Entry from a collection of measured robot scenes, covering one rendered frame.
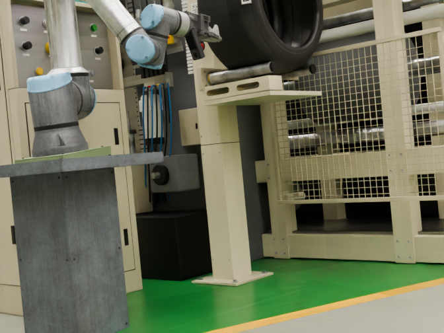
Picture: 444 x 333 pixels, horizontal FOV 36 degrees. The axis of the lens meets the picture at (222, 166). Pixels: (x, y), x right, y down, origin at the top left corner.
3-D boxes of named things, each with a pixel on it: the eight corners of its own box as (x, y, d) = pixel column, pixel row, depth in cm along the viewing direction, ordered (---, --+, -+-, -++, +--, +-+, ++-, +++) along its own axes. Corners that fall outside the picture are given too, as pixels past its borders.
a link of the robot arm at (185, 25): (182, 32, 241) (163, 37, 248) (191, 35, 245) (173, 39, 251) (182, 7, 242) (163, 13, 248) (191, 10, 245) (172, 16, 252)
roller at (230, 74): (205, 78, 291) (209, 71, 293) (211, 86, 293) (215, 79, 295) (269, 65, 267) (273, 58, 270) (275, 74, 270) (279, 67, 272)
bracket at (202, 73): (197, 90, 290) (195, 68, 290) (256, 91, 320) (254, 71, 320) (203, 90, 288) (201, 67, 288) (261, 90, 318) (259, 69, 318)
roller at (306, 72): (246, 80, 312) (250, 73, 314) (252, 87, 314) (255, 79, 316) (309, 69, 288) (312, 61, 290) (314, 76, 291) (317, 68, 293)
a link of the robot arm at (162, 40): (131, 64, 236) (138, 29, 234) (139, 65, 247) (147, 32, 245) (157, 70, 235) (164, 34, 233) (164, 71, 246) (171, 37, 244)
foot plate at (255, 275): (191, 283, 308) (190, 277, 308) (229, 271, 328) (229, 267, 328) (236, 286, 290) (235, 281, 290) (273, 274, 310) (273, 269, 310)
